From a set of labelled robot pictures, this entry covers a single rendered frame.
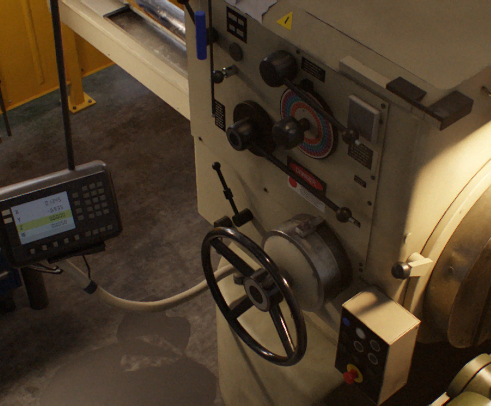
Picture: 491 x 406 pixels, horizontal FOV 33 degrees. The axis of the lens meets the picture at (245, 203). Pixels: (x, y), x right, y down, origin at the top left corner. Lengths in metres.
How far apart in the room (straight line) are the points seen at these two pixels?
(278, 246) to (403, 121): 0.52
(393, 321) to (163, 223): 2.26
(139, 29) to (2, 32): 1.43
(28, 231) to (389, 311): 1.03
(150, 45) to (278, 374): 1.21
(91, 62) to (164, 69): 1.90
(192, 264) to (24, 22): 1.53
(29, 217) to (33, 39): 2.24
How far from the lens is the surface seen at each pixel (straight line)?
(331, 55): 1.78
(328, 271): 1.99
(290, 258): 2.00
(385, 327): 1.92
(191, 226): 4.02
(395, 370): 2.02
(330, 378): 2.74
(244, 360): 2.95
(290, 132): 1.82
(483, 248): 1.95
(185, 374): 3.47
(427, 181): 1.78
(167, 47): 2.99
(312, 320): 2.84
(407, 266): 1.84
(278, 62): 1.82
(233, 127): 2.01
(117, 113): 4.74
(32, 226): 2.39
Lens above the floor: 2.84
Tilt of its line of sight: 43 degrees down
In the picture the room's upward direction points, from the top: straight up
